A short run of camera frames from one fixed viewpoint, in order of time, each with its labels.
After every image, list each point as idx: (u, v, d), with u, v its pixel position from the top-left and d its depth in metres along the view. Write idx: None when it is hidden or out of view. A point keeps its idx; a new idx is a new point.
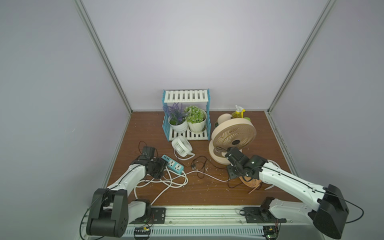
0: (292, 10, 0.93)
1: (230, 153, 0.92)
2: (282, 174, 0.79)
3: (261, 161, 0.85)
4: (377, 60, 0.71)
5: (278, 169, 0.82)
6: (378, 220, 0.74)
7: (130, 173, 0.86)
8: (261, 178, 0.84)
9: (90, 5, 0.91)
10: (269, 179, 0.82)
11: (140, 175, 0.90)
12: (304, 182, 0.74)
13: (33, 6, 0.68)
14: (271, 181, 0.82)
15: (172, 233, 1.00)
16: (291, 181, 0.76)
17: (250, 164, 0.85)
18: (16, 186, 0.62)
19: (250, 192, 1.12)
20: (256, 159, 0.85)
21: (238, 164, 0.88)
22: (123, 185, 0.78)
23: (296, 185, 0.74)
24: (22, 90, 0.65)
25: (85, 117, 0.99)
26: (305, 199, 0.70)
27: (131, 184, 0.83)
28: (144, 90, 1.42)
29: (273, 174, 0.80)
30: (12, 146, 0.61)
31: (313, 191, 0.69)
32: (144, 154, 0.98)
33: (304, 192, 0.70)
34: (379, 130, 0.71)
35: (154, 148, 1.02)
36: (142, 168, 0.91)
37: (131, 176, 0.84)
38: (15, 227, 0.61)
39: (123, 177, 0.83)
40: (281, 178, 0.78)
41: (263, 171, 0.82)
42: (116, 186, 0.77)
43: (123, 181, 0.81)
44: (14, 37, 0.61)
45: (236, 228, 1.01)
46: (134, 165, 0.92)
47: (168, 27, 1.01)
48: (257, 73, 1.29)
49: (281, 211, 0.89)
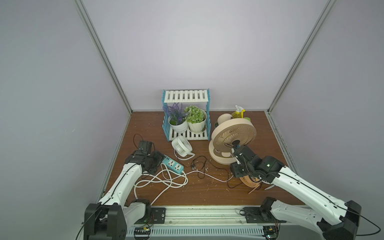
0: (293, 10, 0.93)
1: (241, 153, 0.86)
2: (301, 182, 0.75)
3: (276, 165, 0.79)
4: (378, 60, 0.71)
5: (297, 176, 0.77)
6: (378, 220, 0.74)
7: (123, 180, 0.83)
8: (274, 183, 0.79)
9: (90, 4, 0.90)
10: (284, 185, 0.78)
11: (134, 178, 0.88)
12: (325, 194, 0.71)
13: (32, 6, 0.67)
14: (286, 188, 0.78)
15: (172, 233, 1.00)
16: (311, 192, 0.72)
17: (265, 165, 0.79)
18: (16, 187, 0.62)
19: (250, 192, 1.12)
20: (271, 161, 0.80)
21: (250, 165, 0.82)
22: (117, 197, 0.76)
23: (316, 197, 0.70)
24: (22, 90, 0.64)
25: (85, 117, 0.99)
26: (323, 212, 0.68)
27: (126, 191, 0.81)
28: (144, 90, 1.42)
29: (291, 182, 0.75)
30: (12, 147, 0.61)
31: (335, 207, 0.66)
32: (141, 149, 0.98)
33: (325, 206, 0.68)
34: (379, 130, 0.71)
35: (151, 143, 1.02)
36: (136, 168, 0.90)
37: (124, 184, 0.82)
38: (15, 228, 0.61)
39: (115, 186, 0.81)
40: (300, 187, 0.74)
41: (281, 177, 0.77)
42: (109, 200, 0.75)
43: (117, 191, 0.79)
44: (14, 37, 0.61)
45: (236, 228, 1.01)
46: (127, 167, 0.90)
47: (168, 27, 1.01)
48: (258, 73, 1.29)
49: (284, 214, 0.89)
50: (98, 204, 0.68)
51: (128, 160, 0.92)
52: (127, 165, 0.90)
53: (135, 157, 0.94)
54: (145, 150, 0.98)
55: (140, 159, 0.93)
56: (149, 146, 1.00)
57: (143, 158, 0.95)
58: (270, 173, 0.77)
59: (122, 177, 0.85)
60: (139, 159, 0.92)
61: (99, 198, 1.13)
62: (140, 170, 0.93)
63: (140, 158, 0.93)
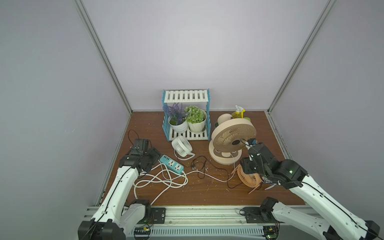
0: (292, 10, 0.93)
1: (260, 153, 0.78)
2: (324, 195, 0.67)
3: (299, 172, 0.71)
4: (377, 60, 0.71)
5: (318, 188, 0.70)
6: (376, 220, 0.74)
7: (117, 189, 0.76)
8: (294, 191, 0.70)
9: (90, 4, 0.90)
10: (304, 196, 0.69)
11: (129, 185, 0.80)
12: (347, 210, 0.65)
13: (33, 6, 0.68)
14: (303, 198, 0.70)
15: (172, 233, 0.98)
16: (334, 207, 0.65)
17: (286, 170, 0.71)
18: (16, 186, 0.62)
19: (250, 192, 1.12)
20: (293, 167, 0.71)
21: (268, 167, 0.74)
22: (111, 212, 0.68)
23: (338, 214, 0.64)
24: (22, 89, 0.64)
25: (85, 117, 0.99)
26: (341, 228, 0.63)
27: (121, 202, 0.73)
28: (144, 90, 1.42)
29: (314, 194, 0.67)
30: (13, 146, 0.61)
31: (356, 226, 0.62)
32: (136, 148, 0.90)
33: (347, 224, 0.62)
34: (379, 130, 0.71)
35: (147, 141, 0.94)
36: (131, 172, 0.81)
37: (119, 195, 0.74)
38: (15, 227, 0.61)
39: (109, 198, 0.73)
40: (323, 201, 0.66)
41: (305, 188, 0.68)
42: (103, 216, 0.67)
43: (111, 204, 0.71)
44: (14, 37, 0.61)
45: (235, 229, 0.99)
46: (121, 171, 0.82)
47: (168, 27, 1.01)
48: (257, 73, 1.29)
49: (286, 217, 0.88)
50: (92, 221, 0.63)
51: (122, 164, 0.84)
52: (121, 170, 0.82)
53: (129, 158, 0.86)
54: (141, 148, 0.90)
55: (135, 160, 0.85)
56: (145, 144, 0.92)
57: (139, 158, 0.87)
58: (292, 181, 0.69)
59: (116, 186, 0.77)
60: (134, 160, 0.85)
61: (99, 198, 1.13)
62: (136, 173, 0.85)
63: (135, 159, 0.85)
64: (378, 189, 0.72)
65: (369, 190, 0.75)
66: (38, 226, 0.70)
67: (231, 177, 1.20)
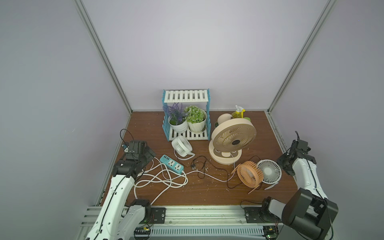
0: (292, 10, 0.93)
1: (298, 139, 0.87)
2: (311, 170, 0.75)
3: (310, 158, 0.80)
4: (378, 60, 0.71)
5: (315, 166, 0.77)
6: (372, 220, 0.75)
7: (111, 202, 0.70)
8: (293, 164, 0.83)
9: (90, 4, 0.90)
10: (296, 165, 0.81)
11: (124, 196, 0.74)
12: (318, 183, 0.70)
13: (32, 6, 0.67)
14: (296, 168, 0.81)
15: (172, 233, 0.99)
16: (309, 175, 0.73)
17: (301, 153, 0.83)
18: (16, 187, 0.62)
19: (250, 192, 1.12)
20: (309, 154, 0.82)
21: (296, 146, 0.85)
22: (106, 230, 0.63)
23: (308, 177, 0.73)
24: (22, 90, 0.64)
25: (85, 117, 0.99)
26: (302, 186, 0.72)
27: (117, 216, 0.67)
28: (144, 90, 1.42)
29: (302, 162, 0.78)
30: (12, 147, 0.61)
31: (313, 189, 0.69)
32: (131, 152, 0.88)
33: (307, 182, 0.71)
34: (379, 131, 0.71)
35: (142, 143, 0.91)
36: (126, 182, 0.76)
37: (113, 209, 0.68)
38: (15, 228, 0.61)
39: (103, 215, 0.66)
40: (305, 169, 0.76)
41: (299, 157, 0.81)
42: (98, 236, 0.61)
43: (106, 220, 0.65)
44: (13, 37, 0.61)
45: (236, 228, 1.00)
46: (115, 181, 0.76)
47: (168, 27, 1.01)
48: (257, 73, 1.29)
49: (277, 207, 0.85)
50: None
51: (116, 172, 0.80)
52: (115, 180, 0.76)
53: (124, 164, 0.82)
54: (136, 152, 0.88)
55: (130, 166, 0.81)
56: (139, 148, 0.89)
57: (134, 164, 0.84)
58: (296, 156, 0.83)
59: (111, 199, 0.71)
60: (129, 166, 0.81)
61: (99, 198, 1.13)
62: (132, 181, 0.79)
63: (131, 165, 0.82)
64: (377, 190, 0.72)
65: (368, 191, 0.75)
66: (38, 226, 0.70)
67: (230, 177, 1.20)
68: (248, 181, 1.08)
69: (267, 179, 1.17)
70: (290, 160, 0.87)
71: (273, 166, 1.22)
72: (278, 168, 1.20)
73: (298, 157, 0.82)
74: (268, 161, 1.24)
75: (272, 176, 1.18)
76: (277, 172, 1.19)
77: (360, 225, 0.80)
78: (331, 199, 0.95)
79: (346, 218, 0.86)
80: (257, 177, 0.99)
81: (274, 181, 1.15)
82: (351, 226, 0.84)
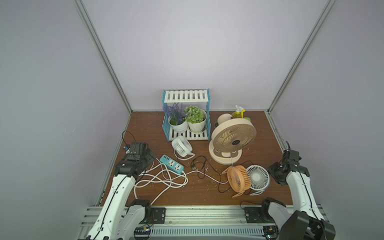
0: (292, 10, 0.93)
1: (289, 149, 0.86)
2: (305, 185, 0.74)
3: (303, 170, 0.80)
4: (378, 60, 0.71)
5: (308, 182, 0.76)
6: (371, 220, 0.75)
7: (113, 201, 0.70)
8: (287, 178, 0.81)
9: (90, 4, 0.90)
10: (290, 180, 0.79)
11: (126, 195, 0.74)
12: (313, 202, 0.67)
13: (33, 6, 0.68)
14: (290, 182, 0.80)
15: (172, 233, 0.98)
16: (304, 192, 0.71)
17: (293, 163, 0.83)
18: (16, 186, 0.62)
19: (234, 196, 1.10)
20: (301, 165, 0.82)
21: (287, 158, 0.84)
22: (107, 228, 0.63)
23: (303, 195, 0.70)
24: (22, 90, 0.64)
25: (85, 118, 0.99)
26: (297, 205, 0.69)
27: (118, 215, 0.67)
28: (144, 90, 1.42)
29: (297, 178, 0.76)
30: (12, 147, 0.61)
31: (309, 209, 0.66)
32: (133, 153, 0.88)
33: (302, 202, 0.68)
34: (379, 131, 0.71)
35: (143, 144, 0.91)
36: (127, 181, 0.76)
37: (114, 208, 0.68)
38: (15, 228, 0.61)
39: (104, 214, 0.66)
40: (300, 186, 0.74)
41: (294, 172, 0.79)
42: (99, 234, 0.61)
43: (107, 218, 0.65)
44: (13, 37, 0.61)
45: (236, 228, 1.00)
46: (117, 181, 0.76)
47: (168, 27, 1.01)
48: (257, 73, 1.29)
49: (276, 211, 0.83)
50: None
51: (118, 172, 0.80)
52: (116, 179, 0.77)
53: (125, 165, 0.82)
54: (137, 153, 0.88)
55: (132, 166, 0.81)
56: (141, 149, 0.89)
57: (136, 164, 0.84)
58: (290, 168, 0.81)
59: (112, 197, 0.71)
60: (130, 166, 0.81)
61: (99, 198, 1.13)
62: (133, 181, 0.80)
63: (132, 165, 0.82)
64: (377, 190, 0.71)
65: (368, 191, 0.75)
66: (39, 226, 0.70)
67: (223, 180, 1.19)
68: (235, 185, 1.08)
69: (254, 185, 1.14)
70: (283, 171, 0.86)
71: (263, 172, 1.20)
72: (267, 175, 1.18)
73: (292, 170, 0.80)
74: (256, 167, 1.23)
75: (259, 183, 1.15)
76: (265, 179, 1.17)
77: (360, 225, 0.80)
78: (331, 199, 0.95)
79: (346, 218, 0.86)
80: (243, 182, 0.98)
81: (260, 189, 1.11)
82: (351, 226, 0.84)
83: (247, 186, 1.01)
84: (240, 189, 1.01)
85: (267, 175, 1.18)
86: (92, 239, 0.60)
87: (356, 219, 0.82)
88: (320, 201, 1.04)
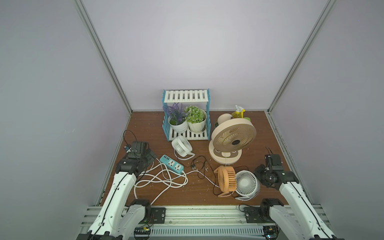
0: (292, 10, 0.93)
1: (271, 155, 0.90)
2: (302, 198, 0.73)
3: (292, 177, 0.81)
4: (378, 60, 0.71)
5: (303, 193, 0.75)
6: (370, 220, 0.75)
7: (114, 197, 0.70)
8: (281, 190, 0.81)
9: (90, 4, 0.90)
10: (287, 196, 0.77)
11: (126, 193, 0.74)
12: (318, 218, 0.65)
13: (33, 6, 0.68)
14: (286, 196, 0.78)
15: (172, 232, 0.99)
16: (305, 208, 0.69)
17: (280, 171, 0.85)
18: (16, 185, 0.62)
19: (219, 195, 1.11)
20: (289, 172, 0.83)
21: (272, 166, 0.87)
22: (108, 223, 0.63)
23: (306, 212, 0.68)
24: (21, 89, 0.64)
25: (85, 117, 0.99)
26: (305, 227, 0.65)
27: (119, 211, 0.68)
28: (144, 89, 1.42)
29: (293, 192, 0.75)
30: (13, 146, 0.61)
31: (318, 228, 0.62)
32: (134, 152, 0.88)
33: (309, 222, 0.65)
34: (378, 131, 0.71)
35: (144, 143, 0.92)
36: (128, 178, 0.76)
37: (116, 204, 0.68)
38: (15, 228, 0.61)
39: (105, 209, 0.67)
40: (298, 200, 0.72)
41: (286, 184, 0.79)
42: (100, 229, 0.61)
43: (108, 214, 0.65)
44: (13, 36, 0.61)
45: (236, 228, 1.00)
46: (118, 178, 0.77)
47: (168, 27, 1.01)
48: (258, 73, 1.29)
49: (278, 216, 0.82)
50: (88, 234, 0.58)
51: (119, 170, 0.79)
52: (118, 176, 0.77)
53: (126, 163, 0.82)
54: (138, 151, 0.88)
55: (133, 164, 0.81)
56: (142, 147, 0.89)
57: (137, 162, 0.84)
58: (280, 178, 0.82)
59: (113, 194, 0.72)
60: (131, 164, 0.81)
61: (99, 198, 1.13)
62: (134, 178, 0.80)
63: (133, 163, 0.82)
64: (377, 190, 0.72)
65: (368, 191, 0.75)
66: (39, 226, 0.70)
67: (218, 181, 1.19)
68: (221, 185, 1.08)
69: (241, 190, 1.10)
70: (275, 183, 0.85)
71: (252, 178, 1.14)
72: (256, 182, 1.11)
73: (283, 181, 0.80)
74: (247, 172, 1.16)
75: (247, 189, 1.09)
76: (254, 184, 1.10)
77: (360, 225, 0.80)
78: (331, 199, 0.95)
79: (346, 218, 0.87)
80: (225, 183, 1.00)
81: (246, 195, 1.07)
82: (350, 226, 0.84)
83: (232, 188, 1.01)
84: (224, 189, 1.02)
85: (256, 180, 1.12)
86: (93, 233, 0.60)
87: (355, 219, 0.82)
88: (319, 201, 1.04)
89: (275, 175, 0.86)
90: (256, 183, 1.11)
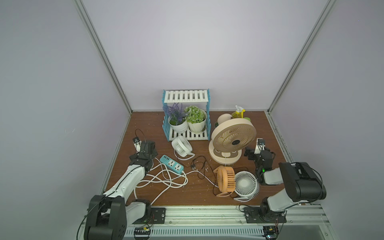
0: (291, 10, 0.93)
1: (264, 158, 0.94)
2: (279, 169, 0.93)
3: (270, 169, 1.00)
4: (378, 60, 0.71)
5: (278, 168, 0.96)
6: (371, 220, 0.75)
7: (127, 176, 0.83)
8: (266, 179, 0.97)
9: (90, 4, 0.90)
10: (270, 177, 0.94)
11: (138, 178, 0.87)
12: None
13: (33, 6, 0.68)
14: (270, 179, 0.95)
15: (172, 233, 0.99)
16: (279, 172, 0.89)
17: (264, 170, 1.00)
18: (15, 185, 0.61)
19: (217, 195, 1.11)
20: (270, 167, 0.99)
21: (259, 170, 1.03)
22: (120, 191, 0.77)
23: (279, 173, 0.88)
24: (22, 90, 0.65)
25: (85, 117, 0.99)
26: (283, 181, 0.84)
27: (130, 187, 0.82)
28: (144, 90, 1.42)
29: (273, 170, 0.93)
30: (11, 146, 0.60)
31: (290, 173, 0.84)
32: (143, 152, 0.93)
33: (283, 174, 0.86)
34: (379, 130, 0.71)
35: (153, 143, 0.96)
36: (140, 169, 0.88)
37: (128, 180, 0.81)
38: (13, 229, 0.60)
39: (121, 181, 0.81)
40: (275, 171, 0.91)
41: (266, 172, 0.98)
42: (113, 193, 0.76)
43: (121, 185, 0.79)
44: (14, 37, 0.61)
45: (236, 228, 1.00)
46: (132, 166, 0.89)
47: (167, 26, 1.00)
48: (257, 73, 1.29)
49: (276, 200, 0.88)
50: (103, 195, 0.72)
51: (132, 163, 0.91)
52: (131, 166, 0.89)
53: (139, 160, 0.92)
54: (147, 152, 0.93)
55: (143, 163, 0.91)
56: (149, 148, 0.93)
57: (147, 162, 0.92)
58: (263, 180, 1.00)
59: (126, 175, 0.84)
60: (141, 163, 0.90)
61: None
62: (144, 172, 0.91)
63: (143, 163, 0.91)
64: (376, 189, 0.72)
65: (368, 191, 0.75)
66: (38, 226, 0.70)
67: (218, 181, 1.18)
68: (219, 185, 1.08)
69: (240, 190, 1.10)
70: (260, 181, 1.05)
71: (252, 179, 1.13)
72: (255, 182, 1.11)
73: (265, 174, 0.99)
74: (247, 173, 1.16)
75: (247, 189, 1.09)
76: (254, 185, 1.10)
77: (361, 226, 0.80)
78: (331, 199, 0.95)
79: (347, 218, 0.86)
80: (224, 183, 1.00)
81: (245, 195, 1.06)
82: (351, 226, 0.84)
83: (230, 188, 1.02)
84: (223, 189, 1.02)
85: (256, 181, 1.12)
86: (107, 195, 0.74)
87: (356, 220, 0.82)
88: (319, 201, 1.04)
89: (260, 176, 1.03)
90: (256, 183, 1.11)
